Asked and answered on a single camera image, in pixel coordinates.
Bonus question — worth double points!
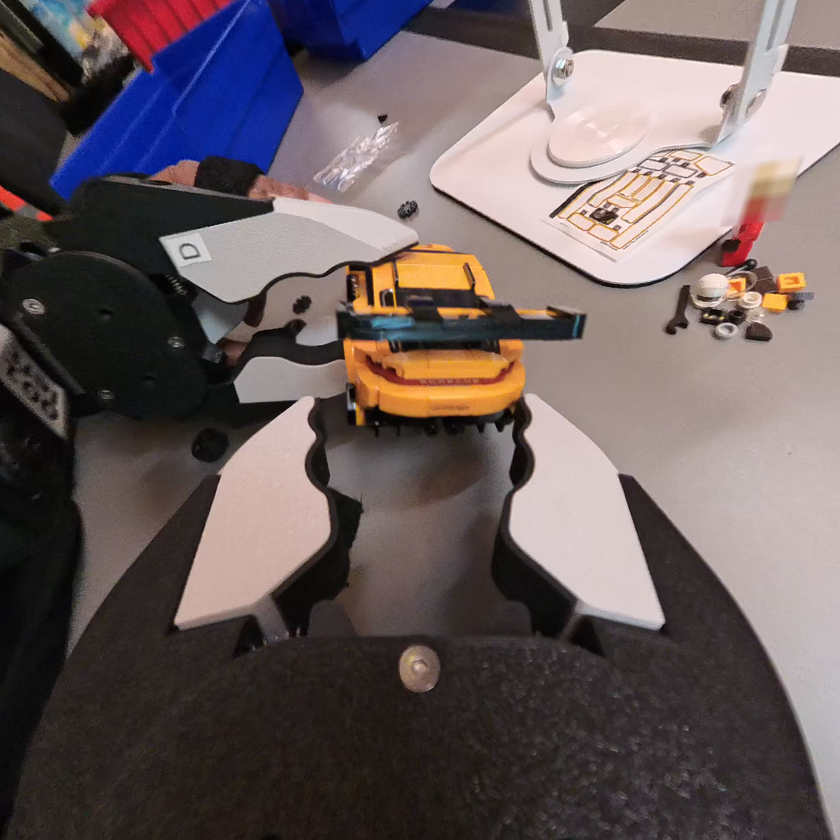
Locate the black rim inserts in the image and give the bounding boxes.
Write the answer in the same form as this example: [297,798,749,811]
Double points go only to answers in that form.
[292,199,421,312]

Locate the clear plastic parts bag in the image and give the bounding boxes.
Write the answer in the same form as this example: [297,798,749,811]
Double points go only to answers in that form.
[313,122,400,193]

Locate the lego sticker sheet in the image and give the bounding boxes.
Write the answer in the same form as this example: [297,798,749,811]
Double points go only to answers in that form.
[541,150,735,263]

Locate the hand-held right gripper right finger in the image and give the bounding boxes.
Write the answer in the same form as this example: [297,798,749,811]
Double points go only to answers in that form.
[492,392,667,641]

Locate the red plastic bin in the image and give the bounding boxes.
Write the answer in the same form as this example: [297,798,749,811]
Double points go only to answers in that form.
[88,0,234,72]

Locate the orange traffic cone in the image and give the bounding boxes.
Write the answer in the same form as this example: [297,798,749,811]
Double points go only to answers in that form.
[0,185,53,224]

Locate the person's left hand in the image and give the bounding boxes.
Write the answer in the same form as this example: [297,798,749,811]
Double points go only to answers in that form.
[151,157,332,204]

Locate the white metal book stand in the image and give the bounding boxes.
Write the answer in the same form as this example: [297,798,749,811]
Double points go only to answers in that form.
[430,0,840,288]

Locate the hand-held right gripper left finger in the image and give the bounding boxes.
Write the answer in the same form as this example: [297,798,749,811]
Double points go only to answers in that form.
[174,395,364,641]

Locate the yellow lego car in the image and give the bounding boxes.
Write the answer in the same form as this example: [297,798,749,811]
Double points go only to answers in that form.
[336,243,588,439]

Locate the small white yellow lego piece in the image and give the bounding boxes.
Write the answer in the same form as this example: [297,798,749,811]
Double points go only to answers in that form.
[665,266,816,343]

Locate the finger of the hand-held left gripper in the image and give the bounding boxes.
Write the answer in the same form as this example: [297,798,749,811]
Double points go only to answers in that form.
[230,319,349,404]
[159,197,421,306]

